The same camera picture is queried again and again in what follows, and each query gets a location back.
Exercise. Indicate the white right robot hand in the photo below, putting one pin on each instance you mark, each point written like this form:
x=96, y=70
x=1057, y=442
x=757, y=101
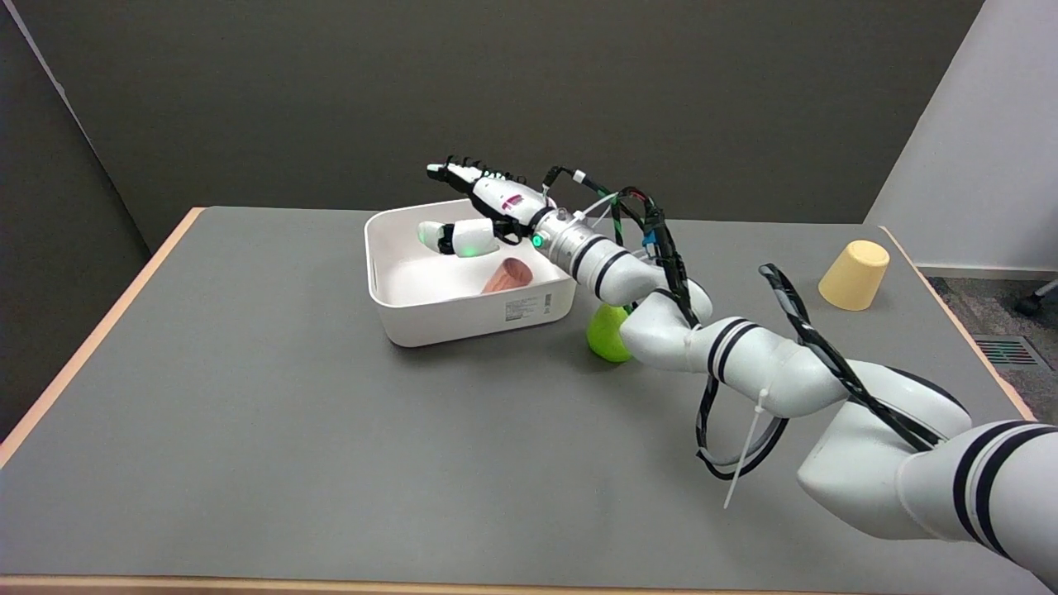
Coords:
x=488, y=211

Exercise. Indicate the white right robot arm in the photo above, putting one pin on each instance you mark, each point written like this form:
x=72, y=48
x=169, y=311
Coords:
x=793, y=372

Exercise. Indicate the white plastic box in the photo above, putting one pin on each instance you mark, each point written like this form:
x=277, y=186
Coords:
x=446, y=289

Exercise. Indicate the green pear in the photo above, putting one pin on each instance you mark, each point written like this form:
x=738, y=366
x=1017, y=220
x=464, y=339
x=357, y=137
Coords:
x=607, y=335

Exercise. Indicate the yellow cup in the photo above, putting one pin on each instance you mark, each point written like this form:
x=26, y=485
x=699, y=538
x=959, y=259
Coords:
x=854, y=275

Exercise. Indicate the floor vent grille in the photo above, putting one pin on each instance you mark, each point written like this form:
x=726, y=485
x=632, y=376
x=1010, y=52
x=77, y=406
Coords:
x=1006, y=352

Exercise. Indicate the chair caster wheel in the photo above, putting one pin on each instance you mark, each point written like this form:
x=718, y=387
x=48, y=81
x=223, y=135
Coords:
x=1030, y=306

